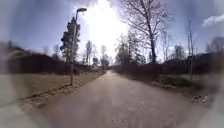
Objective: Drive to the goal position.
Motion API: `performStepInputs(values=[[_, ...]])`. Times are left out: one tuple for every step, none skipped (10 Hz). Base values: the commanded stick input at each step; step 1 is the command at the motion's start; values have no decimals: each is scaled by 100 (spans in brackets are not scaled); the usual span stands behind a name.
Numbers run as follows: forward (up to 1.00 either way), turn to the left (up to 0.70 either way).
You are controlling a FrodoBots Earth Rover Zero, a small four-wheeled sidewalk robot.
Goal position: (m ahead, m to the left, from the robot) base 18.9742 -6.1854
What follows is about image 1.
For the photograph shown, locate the grey asphalt path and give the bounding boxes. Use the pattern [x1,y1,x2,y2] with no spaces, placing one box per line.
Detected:
[19,69,214,128]

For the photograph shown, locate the dry brown grass field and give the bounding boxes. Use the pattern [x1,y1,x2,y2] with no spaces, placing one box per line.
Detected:
[0,71,107,108]

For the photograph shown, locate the street lamp pole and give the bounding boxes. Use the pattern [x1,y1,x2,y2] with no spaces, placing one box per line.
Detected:
[69,7,88,87]

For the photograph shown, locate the dark bushes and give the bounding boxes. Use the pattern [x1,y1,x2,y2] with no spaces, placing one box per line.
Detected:
[113,51,224,79]

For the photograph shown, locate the grass verge with leaves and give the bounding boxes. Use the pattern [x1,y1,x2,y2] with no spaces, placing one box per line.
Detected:
[114,70,224,108]

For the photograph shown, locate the row of distant trees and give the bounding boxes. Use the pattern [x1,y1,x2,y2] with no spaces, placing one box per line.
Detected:
[81,39,113,69]

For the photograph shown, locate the tall dark conifer tree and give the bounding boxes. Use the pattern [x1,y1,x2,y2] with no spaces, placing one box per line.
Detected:
[59,16,82,65]

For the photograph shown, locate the dark hedge bank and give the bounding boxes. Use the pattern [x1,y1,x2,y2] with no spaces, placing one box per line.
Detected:
[0,41,101,76]

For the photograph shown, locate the large bare tree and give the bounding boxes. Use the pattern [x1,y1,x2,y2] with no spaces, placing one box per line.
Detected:
[119,0,174,65]

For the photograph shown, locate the thin bare tree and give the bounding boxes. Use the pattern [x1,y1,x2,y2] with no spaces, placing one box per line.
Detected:
[184,6,198,58]

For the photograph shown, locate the sign post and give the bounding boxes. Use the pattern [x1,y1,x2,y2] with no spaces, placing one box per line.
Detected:
[187,54,194,81]

